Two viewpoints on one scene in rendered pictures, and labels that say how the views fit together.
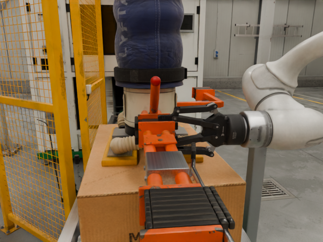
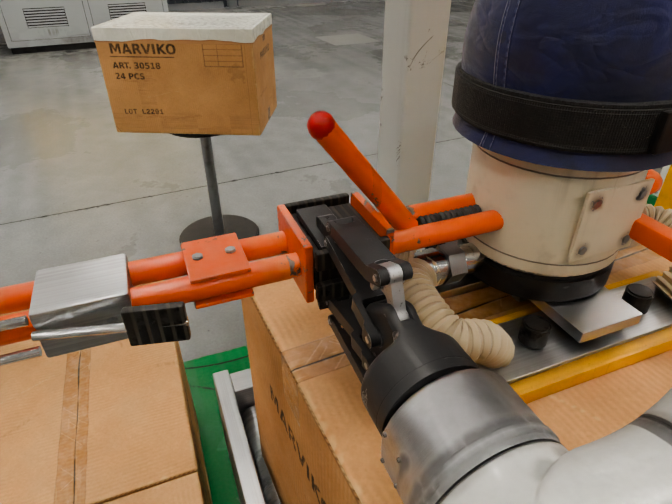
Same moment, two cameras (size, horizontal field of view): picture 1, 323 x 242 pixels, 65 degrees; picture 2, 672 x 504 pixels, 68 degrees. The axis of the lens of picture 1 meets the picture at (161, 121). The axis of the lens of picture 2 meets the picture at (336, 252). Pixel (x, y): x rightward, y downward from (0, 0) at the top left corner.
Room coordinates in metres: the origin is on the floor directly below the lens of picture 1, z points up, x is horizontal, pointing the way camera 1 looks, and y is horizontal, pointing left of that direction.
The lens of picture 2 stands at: (0.47, -0.37, 1.32)
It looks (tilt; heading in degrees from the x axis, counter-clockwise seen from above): 33 degrees down; 74
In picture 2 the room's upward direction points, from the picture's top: straight up
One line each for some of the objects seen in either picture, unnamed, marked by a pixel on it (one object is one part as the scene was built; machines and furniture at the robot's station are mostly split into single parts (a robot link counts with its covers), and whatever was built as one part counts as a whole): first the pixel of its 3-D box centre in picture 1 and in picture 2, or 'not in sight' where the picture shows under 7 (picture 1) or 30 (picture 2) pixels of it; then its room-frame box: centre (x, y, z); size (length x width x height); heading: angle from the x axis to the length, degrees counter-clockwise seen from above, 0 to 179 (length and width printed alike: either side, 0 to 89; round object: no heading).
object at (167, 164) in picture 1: (165, 172); (88, 302); (0.36, -0.01, 1.07); 0.07 x 0.07 x 0.04; 6
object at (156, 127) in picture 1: (155, 129); (333, 243); (0.58, 0.01, 1.08); 0.10 x 0.08 x 0.06; 96
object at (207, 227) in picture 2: not in sight; (212, 182); (0.51, 1.87, 0.31); 0.40 x 0.40 x 0.62
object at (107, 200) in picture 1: (151, 196); (490, 401); (0.82, 0.04, 0.75); 0.60 x 0.40 x 0.40; 9
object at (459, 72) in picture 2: (150, 73); (574, 92); (0.83, 0.04, 1.19); 0.23 x 0.23 x 0.04
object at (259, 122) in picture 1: (251, 129); (464, 450); (0.59, -0.22, 1.07); 0.09 x 0.06 x 0.09; 6
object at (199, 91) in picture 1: (203, 93); not in sight; (1.15, -0.19, 1.08); 0.09 x 0.08 x 0.05; 96
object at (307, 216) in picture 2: (157, 121); (323, 227); (0.57, 0.01, 1.10); 0.07 x 0.03 x 0.01; 96
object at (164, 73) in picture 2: not in sight; (195, 71); (0.51, 1.87, 0.82); 0.60 x 0.40 x 0.40; 160
